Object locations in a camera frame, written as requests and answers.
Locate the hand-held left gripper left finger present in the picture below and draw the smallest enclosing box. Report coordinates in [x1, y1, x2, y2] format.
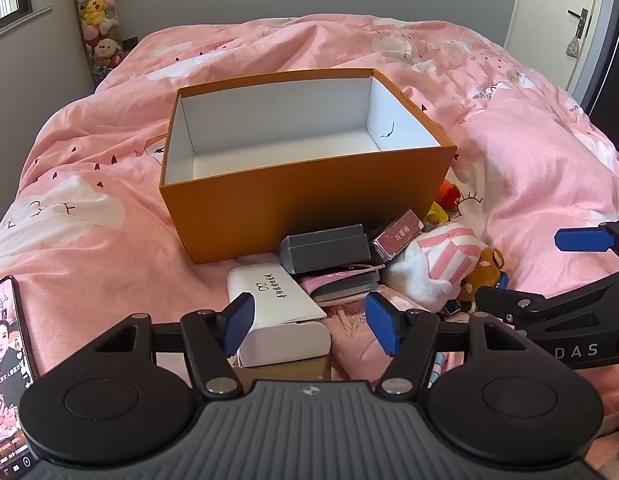
[84, 292, 255, 401]

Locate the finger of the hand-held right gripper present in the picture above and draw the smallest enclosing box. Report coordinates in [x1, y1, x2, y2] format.
[554, 212, 619, 273]
[477, 270, 619, 333]

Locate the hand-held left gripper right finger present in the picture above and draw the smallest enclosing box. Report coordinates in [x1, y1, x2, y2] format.
[365, 292, 540, 395]

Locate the pink fabric pouch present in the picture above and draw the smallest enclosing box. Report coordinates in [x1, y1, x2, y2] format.
[329, 292, 440, 396]

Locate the white oblong case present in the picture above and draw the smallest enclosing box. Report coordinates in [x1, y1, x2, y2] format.
[226, 264, 334, 368]

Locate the brown bear plush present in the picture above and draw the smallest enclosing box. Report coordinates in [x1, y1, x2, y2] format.
[459, 247, 507, 306]

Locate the white pink-striped plush toy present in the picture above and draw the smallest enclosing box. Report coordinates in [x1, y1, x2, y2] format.
[382, 222, 490, 318]

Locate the grey textured box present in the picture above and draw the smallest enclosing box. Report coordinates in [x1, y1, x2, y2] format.
[280, 223, 373, 276]

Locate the dark red card pack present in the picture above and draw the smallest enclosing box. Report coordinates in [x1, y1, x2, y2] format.
[370, 208, 424, 264]

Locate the small yellow toy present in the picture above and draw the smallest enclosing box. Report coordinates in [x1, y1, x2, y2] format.
[425, 202, 450, 226]

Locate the crochet fruit charm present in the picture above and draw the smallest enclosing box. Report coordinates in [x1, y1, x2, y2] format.
[434, 182, 463, 211]

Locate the orange cardboard box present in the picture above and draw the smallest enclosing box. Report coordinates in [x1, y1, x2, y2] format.
[158, 67, 457, 265]

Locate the pink notebook stack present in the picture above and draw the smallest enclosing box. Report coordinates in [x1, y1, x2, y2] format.
[299, 267, 383, 306]

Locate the pink printed blanket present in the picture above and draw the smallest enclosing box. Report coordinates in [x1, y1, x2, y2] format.
[0, 12, 619, 480]

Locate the black smartphone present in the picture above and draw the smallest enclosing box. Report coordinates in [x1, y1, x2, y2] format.
[0, 275, 40, 476]

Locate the white door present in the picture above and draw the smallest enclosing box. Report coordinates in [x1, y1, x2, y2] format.
[504, 0, 615, 106]

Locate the column of stuffed toys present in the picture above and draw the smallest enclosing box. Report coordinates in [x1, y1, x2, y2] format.
[64, 0, 127, 86]

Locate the black door handle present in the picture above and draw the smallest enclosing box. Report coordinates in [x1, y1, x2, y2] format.
[567, 7, 589, 41]

